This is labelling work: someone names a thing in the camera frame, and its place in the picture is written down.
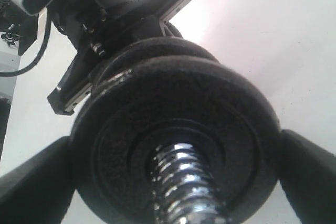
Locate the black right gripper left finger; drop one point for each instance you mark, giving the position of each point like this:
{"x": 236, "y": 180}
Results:
{"x": 39, "y": 190}

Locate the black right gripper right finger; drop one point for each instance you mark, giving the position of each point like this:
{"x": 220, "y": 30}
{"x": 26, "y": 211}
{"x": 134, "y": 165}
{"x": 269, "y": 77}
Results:
{"x": 306, "y": 172}

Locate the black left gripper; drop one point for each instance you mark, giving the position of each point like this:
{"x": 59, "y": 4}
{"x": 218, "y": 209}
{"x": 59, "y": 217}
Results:
{"x": 98, "y": 29}

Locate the chrome threaded dumbbell bar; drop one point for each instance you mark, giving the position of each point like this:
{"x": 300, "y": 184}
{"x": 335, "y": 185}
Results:
{"x": 183, "y": 188}

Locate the black weight plate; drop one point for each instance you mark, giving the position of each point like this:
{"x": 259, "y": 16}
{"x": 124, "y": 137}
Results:
{"x": 168, "y": 100}
{"x": 144, "y": 50}

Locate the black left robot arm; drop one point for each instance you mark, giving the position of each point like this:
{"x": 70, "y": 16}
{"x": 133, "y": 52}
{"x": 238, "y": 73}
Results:
{"x": 98, "y": 29}

